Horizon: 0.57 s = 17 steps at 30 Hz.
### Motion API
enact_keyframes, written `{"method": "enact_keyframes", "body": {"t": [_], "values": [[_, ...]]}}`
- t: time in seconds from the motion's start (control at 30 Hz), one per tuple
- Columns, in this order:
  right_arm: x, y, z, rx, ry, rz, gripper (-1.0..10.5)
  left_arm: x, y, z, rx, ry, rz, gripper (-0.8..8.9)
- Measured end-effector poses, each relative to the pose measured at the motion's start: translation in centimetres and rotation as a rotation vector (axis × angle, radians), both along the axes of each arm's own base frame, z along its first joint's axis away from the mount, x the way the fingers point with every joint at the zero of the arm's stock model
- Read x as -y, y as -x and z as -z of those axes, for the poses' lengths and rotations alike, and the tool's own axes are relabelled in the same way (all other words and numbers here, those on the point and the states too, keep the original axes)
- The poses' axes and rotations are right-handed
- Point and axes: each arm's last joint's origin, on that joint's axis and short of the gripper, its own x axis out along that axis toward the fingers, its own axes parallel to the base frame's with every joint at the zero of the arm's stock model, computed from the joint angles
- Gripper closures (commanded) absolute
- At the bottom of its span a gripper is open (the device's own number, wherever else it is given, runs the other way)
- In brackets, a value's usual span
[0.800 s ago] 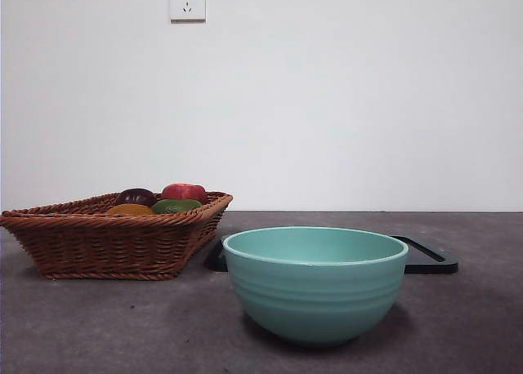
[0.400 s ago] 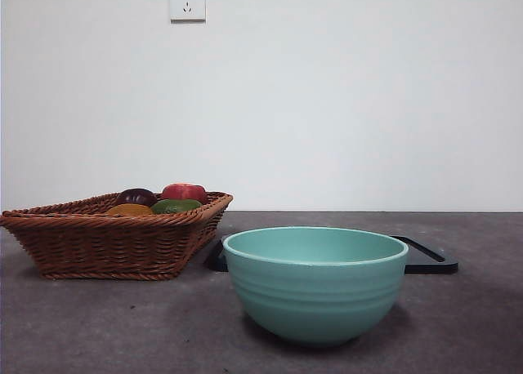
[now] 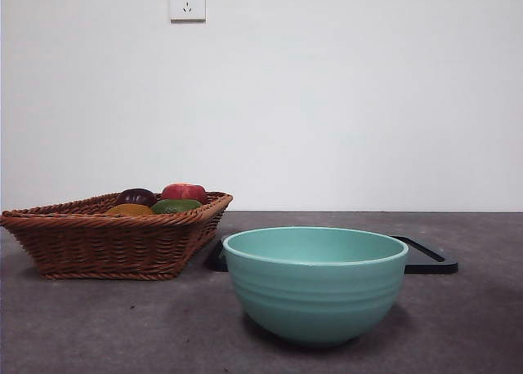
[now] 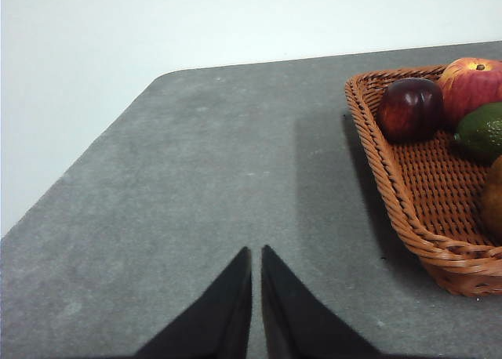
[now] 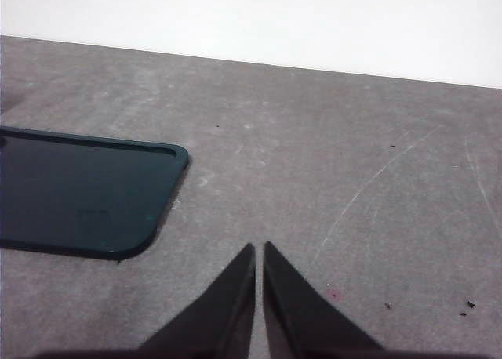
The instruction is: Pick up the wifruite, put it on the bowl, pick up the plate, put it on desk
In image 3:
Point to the green fruit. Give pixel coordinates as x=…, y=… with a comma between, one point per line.
x=175, y=206

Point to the white wall socket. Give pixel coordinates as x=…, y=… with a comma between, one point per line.
x=188, y=10

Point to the dark purple fruit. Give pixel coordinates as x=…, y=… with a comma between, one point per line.
x=135, y=196

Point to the brown kiwifruit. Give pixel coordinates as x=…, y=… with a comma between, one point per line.
x=130, y=210

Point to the red apple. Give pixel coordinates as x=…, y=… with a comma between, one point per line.
x=184, y=192

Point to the black rectangular tray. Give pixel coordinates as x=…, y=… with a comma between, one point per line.
x=429, y=264

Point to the brown wicker basket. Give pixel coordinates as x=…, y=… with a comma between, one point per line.
x=110, y=247

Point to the teal ribbed bowl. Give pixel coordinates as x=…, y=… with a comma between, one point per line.
x=316, y=300

